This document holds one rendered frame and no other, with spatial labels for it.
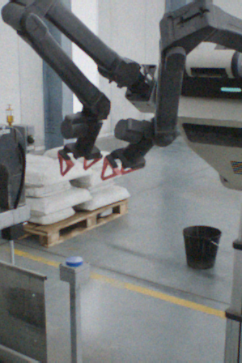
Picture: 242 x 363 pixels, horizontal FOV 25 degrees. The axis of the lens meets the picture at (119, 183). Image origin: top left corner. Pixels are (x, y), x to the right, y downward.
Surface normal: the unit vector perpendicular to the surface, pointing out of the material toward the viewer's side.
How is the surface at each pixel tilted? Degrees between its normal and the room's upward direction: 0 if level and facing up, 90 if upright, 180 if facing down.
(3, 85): 90
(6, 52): 90
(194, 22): 63
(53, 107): 90
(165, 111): 143
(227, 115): 40
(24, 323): 90
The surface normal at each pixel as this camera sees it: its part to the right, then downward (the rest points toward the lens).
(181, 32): -0.61, -0.30
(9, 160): 0.81, 0.14
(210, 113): -0.38, -0.62
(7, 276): -0.58, 0.19
